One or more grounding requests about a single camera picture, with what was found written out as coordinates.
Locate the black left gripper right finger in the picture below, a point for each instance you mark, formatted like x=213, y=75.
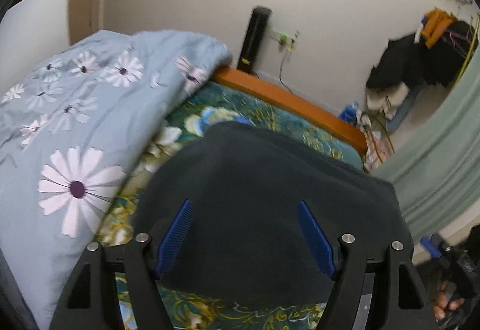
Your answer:
x=375, y=286

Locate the dark grey white fleece garment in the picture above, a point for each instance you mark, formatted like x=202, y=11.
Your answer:
x=245, y=244

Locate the black clothes heap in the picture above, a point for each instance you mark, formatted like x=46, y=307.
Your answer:
x=411, y=63

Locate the person's right hand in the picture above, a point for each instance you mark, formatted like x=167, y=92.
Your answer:
x=442, y=304

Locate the pale green curtain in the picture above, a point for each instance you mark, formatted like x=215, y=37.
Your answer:
x=436, y=172

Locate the light blue daisy quilt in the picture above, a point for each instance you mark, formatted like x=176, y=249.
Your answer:
x=72, y=132

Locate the teal floral plush blanket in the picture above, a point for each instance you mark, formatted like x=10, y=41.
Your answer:
x=212, y=105

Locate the orange garment on heap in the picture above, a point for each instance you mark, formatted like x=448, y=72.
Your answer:
x=436, y=23

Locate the black cylindrical tower speaker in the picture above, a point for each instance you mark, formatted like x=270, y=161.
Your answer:
x=254, y=35

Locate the orange wooden bed frame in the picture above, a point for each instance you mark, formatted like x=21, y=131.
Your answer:
x=276, y=96

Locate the wall socket with cable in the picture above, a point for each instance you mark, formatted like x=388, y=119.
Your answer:
x=286, y=45

